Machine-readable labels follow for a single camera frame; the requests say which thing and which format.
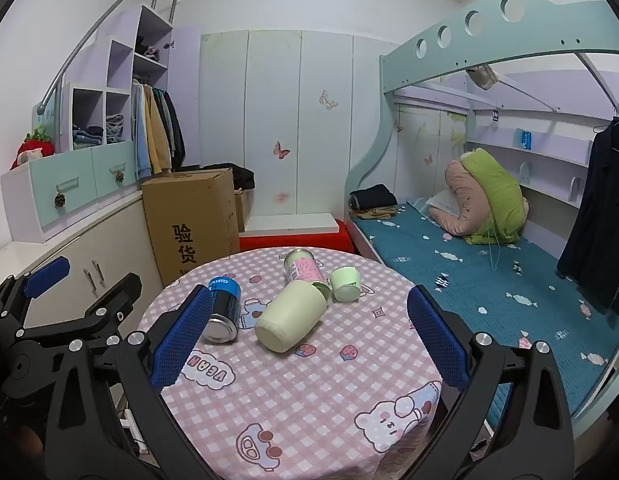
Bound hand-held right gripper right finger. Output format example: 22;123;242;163
407;284;587;480

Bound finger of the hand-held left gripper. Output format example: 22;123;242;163
0;256;71;332
18;273;143;347

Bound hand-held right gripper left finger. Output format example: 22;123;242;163
42;284;215;480

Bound pale green thermos bottle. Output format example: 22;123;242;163
254;280;333;355

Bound small mint green cup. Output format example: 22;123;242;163
329;266;363;304

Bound beige low cabinet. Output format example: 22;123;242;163
0;192;163;343

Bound blue can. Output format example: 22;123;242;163
204;274;242;344

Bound teal printed bed sheet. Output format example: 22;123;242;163
350;199;619;413

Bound lilac stepped cabinet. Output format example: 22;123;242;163
0;5;203;244

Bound large cardboard box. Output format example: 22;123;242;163
141;167;241;288

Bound strawberry plush toy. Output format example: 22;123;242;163
10;128;56;171

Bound round table pink checkered cloth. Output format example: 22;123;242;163
138;247;443;480

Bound white pillow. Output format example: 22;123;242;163
425;189;463;219

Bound pink label can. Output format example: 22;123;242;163
284;249;327;286

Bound folded jeans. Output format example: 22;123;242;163
72;125;106;150

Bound red stool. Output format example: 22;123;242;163
238;220;358;257

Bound green pillow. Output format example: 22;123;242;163
462;149;525;247

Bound folded dark clothes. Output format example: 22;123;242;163
349;184;399;221

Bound pink quilt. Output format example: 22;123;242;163
428;160;531;239

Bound white board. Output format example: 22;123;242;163
244;213;341;235

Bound folded grey clothes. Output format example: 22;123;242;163
106;114;126;145

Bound light blue hanging shirt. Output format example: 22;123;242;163
131;82;153;182

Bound yellow hanging jacket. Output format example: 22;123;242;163
142;85;173;176

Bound black clothing pile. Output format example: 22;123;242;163
190;162;257;192

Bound dark hanging jackets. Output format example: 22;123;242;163
154;88;187;172

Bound dark navy hanging garment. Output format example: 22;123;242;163
556;119;619;317

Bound grey handrail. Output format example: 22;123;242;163
32;0;182;153

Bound clothes on shelf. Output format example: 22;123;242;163
134;35;163;64

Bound white wardrobe with butterfly stickers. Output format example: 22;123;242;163
200;30;390;221

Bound mint green bunk bed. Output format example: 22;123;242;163
346;0;619;438

